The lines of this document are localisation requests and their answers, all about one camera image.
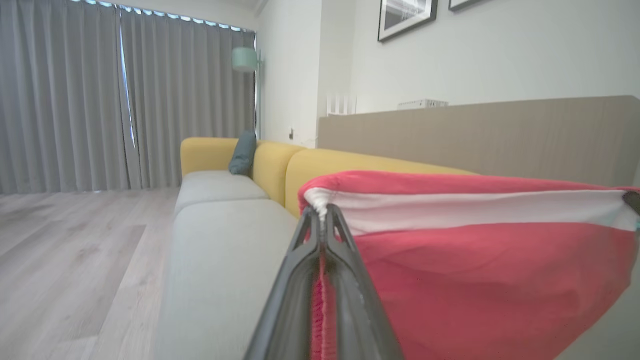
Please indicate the grey curtain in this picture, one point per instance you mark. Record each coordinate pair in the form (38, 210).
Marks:
(60, 100)
(190, 100)

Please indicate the large black picture frame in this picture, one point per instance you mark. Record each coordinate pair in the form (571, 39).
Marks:
(405, 17)

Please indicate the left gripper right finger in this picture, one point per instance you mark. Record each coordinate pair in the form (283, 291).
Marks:
(355, 310)

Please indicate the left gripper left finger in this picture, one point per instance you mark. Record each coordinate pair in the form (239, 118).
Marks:
(290, 310)

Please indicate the white slatted box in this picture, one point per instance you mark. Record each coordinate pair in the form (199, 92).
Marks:
(422, 104)

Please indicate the beige wooden panel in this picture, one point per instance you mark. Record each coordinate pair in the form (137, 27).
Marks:
(500, 140)

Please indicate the white upright sticks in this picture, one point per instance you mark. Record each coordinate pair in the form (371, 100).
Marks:
(341, 105)

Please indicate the yellow sofa backrest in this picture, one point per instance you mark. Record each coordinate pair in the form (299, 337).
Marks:
(272, 170)
(350, 167)

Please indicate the red white-sleeved jersey shirt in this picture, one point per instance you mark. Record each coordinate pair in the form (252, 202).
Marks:
(475, 280)

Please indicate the teal shade floor lamp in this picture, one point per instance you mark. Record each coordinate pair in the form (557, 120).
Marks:
(244, 59)

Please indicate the yellow sofa armrest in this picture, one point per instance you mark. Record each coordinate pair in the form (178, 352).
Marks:
(207, 155)

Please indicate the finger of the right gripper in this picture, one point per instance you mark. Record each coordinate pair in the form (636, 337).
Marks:
(634, 201)

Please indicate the dark teal throw pillow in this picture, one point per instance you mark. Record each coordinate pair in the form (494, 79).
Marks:
(243, 152)

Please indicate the small black picture frame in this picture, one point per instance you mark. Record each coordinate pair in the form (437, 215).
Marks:
(465, 4)

